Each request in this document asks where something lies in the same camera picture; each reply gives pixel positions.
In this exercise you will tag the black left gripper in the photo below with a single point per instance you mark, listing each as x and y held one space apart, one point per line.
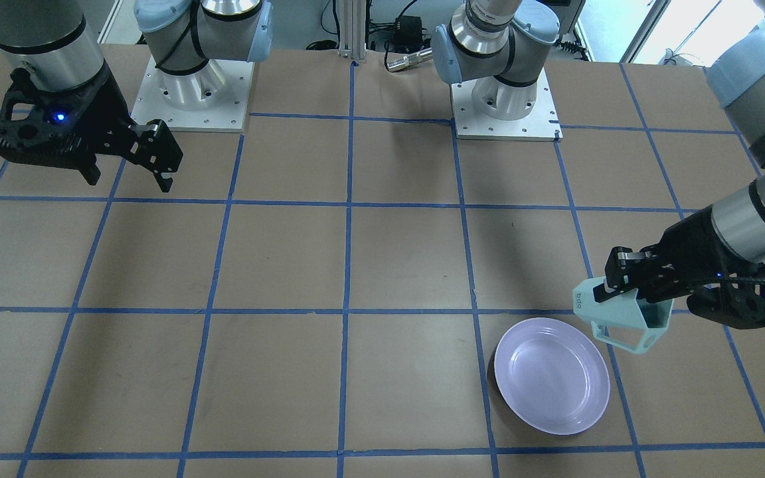
686 247

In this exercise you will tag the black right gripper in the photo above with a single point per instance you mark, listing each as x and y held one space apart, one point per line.
105 106

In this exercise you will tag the light teal faceted cup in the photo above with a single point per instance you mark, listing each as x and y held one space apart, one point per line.
621 318

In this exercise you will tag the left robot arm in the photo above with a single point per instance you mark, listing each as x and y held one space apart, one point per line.
496 52

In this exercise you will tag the lavender plate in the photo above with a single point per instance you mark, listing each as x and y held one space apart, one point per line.
552 376

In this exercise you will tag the metal cylinder connector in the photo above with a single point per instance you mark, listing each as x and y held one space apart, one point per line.
408 61

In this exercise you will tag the black power adapter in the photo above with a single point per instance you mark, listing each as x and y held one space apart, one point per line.
408 31

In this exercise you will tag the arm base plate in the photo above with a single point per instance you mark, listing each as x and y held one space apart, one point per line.
486 109
215 99

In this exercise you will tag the aluminium frame post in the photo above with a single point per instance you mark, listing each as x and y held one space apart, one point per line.
352 17

